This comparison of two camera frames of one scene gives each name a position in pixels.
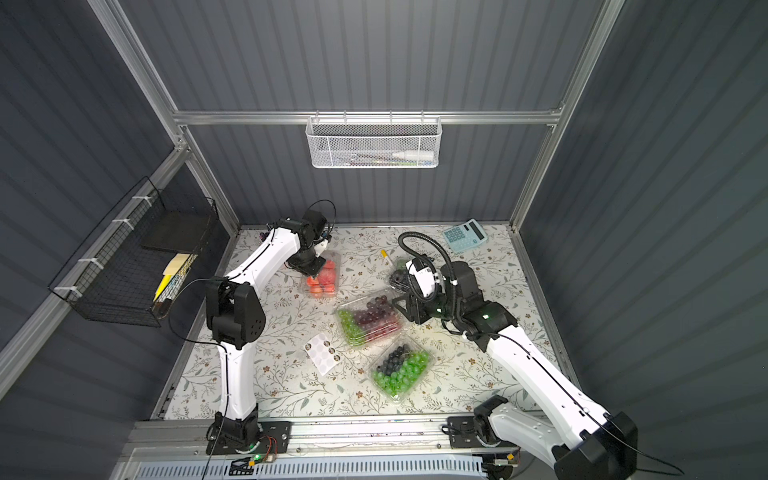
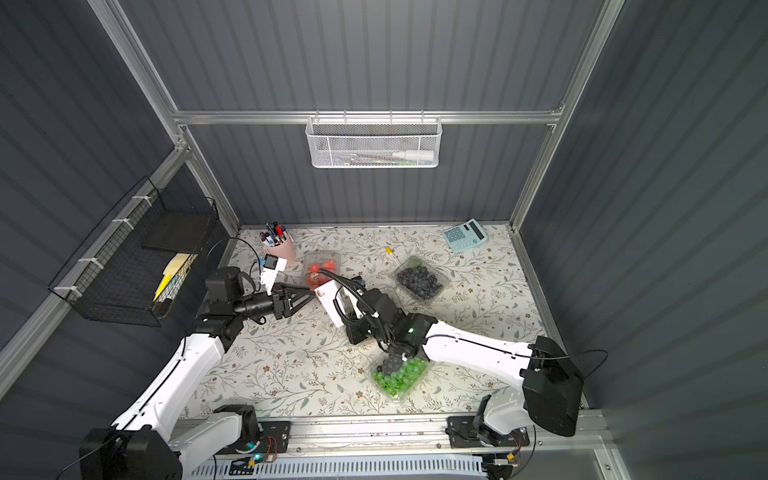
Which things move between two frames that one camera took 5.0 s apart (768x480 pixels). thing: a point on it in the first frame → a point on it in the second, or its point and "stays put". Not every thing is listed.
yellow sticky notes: [170, 270] stays put
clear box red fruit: [327, 284] stays put
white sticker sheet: [323, 354] → [327, 293]
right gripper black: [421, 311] → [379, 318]
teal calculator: [466, 235] stays put
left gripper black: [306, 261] → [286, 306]
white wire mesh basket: [374, 141] stays put
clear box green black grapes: [400, 368] stays put
